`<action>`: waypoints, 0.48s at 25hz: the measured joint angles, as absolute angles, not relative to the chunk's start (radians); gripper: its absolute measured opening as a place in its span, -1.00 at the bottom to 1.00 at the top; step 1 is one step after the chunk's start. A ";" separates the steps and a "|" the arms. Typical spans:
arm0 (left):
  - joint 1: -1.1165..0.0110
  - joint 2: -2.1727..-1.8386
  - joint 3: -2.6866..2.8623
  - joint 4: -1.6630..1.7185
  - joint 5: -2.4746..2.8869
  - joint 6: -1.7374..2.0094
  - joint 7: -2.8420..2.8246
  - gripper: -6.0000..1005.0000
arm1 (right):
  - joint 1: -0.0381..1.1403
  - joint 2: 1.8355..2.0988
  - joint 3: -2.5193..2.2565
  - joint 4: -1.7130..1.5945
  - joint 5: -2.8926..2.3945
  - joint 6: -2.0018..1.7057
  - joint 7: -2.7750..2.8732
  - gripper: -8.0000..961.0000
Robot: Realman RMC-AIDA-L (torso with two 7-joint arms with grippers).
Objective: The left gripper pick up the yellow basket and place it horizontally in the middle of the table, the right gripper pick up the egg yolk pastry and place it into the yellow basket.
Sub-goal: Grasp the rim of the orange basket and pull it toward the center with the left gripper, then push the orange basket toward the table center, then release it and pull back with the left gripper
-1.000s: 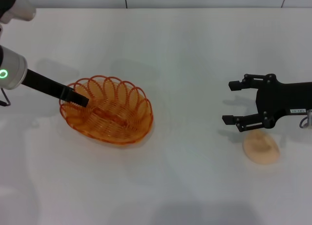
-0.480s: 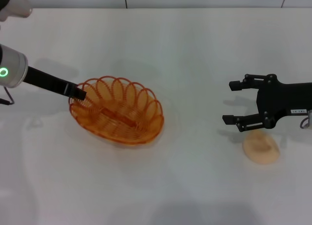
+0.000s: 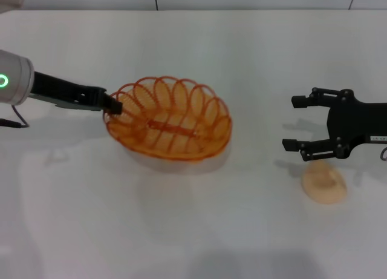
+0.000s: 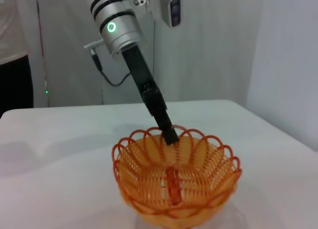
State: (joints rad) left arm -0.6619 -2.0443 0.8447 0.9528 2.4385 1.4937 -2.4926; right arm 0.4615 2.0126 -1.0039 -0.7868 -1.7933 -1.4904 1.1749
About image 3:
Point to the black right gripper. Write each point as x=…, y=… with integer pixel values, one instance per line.
x=356, y=121

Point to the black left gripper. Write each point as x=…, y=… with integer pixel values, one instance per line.
x=57, y=89

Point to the pale beige bread bun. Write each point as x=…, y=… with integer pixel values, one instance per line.
x=325, y=188

